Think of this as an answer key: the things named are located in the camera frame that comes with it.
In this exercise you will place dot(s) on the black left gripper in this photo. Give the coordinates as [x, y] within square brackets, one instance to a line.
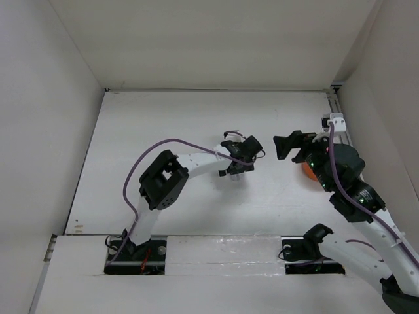
[246, 167]

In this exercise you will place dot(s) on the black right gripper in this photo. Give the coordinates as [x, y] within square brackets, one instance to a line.
[296, 139]

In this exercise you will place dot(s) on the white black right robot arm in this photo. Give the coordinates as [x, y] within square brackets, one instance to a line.
[338, 168]

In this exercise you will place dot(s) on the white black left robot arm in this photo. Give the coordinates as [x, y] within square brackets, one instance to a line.
[164, 179]

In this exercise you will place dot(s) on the orange round stationery container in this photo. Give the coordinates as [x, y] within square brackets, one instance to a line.
[308, 172]

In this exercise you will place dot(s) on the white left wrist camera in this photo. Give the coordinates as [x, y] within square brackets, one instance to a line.
[233, 133]

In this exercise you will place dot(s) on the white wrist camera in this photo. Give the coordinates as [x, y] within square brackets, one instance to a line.
[335, 119]
[233, 133]

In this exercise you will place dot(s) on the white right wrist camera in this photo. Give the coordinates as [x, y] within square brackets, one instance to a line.
[335, 119]

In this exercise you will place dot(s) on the aluminium frame rail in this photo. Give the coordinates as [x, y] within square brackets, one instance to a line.
[335, 107]

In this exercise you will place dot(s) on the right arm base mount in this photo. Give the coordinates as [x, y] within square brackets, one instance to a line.
[301, 254]

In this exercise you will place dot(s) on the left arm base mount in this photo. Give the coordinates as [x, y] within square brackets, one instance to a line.
[148, 258]

